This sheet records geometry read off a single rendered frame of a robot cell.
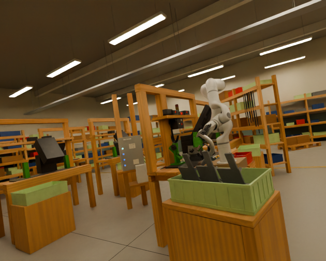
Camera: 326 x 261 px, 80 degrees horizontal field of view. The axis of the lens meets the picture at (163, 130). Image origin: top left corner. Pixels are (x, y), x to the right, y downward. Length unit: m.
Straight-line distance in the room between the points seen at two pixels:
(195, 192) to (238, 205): 0.29
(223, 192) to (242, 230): 0.22
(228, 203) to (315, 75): 10.66
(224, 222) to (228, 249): 0.15
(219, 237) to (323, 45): 11.17
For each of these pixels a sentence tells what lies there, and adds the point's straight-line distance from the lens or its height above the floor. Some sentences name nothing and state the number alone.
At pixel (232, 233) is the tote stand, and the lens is 1.29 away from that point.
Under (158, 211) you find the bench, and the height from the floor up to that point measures 0.42.
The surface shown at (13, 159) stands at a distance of 8.53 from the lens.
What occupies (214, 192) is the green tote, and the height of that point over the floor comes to 0.90.
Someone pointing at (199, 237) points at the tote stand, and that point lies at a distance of 1.45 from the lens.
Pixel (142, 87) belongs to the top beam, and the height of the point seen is 1.90.
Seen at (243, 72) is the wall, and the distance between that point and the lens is 11.84.
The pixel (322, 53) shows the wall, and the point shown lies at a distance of 11.86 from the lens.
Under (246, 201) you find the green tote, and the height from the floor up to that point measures 0.87.
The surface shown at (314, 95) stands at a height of 2.05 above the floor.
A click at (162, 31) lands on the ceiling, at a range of 6.84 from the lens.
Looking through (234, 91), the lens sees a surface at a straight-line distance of 5.96.
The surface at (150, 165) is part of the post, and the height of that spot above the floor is 0.96.
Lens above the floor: 1.30
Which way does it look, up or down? 1 degrees up
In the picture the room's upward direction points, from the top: 8 degrees counter-clockwise
